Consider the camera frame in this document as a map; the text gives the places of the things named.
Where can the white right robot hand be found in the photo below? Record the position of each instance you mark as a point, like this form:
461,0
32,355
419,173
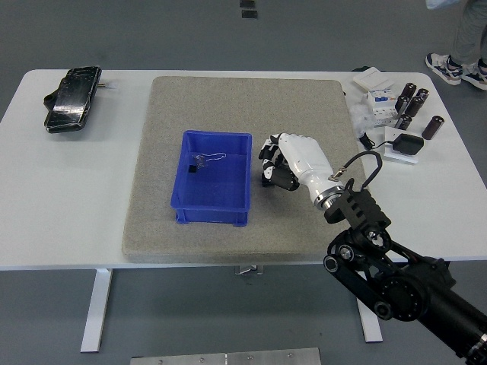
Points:
304,159

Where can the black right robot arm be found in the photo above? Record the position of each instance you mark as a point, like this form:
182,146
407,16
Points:
399,292

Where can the clear plastic bag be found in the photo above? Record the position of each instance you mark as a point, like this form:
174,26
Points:
359,114

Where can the grey-brown foam mat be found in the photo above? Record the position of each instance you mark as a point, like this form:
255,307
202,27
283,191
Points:
247,106

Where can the white flat plate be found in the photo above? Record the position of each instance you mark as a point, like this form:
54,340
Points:
389,135

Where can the white circuit breaker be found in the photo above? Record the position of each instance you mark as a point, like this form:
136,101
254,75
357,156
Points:
382,110

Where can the blue plastic bin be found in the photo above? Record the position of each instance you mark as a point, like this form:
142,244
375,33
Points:
213,190

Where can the black power adapter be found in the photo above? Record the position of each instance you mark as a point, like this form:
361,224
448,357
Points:
408,144

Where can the dark green item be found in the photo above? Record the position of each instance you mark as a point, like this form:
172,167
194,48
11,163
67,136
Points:
358,70

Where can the dark cylindrical capacitor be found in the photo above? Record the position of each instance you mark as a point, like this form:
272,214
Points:
401,104
408,90
403,122
414,105
421,94
433,127

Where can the small black cube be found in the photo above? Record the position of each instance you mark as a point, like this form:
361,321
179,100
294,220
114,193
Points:
193,169

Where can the white table leg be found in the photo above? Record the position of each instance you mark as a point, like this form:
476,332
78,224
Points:
371,327
95,311

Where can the silver metal plate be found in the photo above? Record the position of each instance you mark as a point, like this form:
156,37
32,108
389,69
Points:
224,358

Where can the black wrapped device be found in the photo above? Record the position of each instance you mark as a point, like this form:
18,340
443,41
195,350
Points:
72,99

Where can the white switch panel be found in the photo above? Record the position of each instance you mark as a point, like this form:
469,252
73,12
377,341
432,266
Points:
371,78

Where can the metal table bracket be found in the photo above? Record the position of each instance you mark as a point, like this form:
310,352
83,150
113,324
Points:
249,270

